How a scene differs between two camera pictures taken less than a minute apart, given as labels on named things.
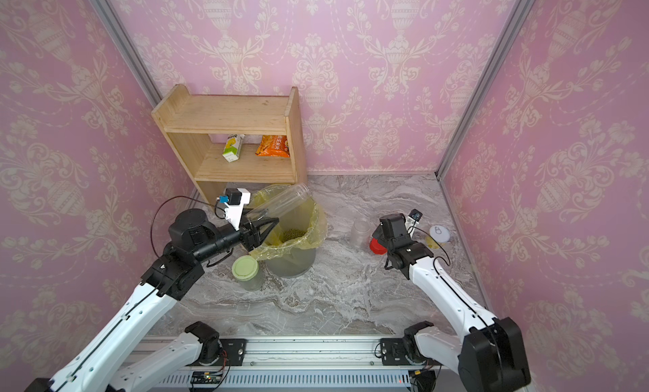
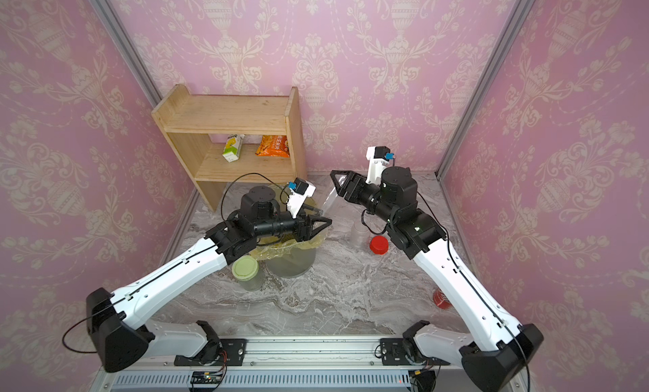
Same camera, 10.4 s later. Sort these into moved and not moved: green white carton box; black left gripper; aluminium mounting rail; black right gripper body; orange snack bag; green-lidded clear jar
Moved: black left gripper; black right gripper body
Not moved: green-lidded clear jar; aluminium mounting rail; green white carton box; orange snack bag
